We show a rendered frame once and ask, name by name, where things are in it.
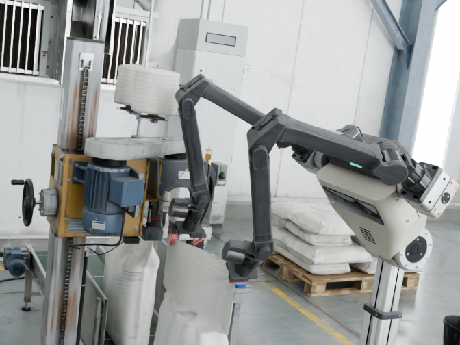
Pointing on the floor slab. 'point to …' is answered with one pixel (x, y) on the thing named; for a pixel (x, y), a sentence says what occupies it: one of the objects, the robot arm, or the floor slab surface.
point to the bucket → (451, 330)
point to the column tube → (48, 320)
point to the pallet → (285, 272)
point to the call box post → (234, 324)
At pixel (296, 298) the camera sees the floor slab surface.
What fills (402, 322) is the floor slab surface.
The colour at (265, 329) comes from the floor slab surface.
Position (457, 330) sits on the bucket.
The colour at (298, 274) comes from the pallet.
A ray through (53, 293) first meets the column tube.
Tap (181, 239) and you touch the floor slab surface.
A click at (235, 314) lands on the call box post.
